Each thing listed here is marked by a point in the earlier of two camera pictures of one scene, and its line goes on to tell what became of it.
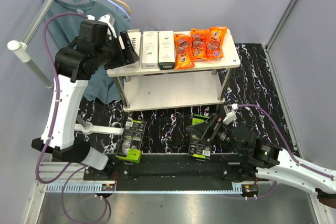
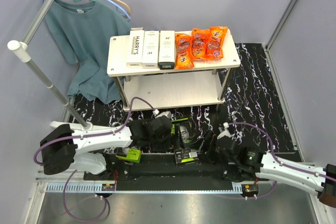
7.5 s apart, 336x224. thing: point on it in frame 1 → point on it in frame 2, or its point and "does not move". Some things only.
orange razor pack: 199,42 does not move
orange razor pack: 214,49 does not move
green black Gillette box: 198,151 → 186,152
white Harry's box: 166,50 does not move
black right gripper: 217,124 → 209,152
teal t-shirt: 63,19 does not move
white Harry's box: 150,50 does not move
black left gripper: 126,55 → 164,147
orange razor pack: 184,55 does not move
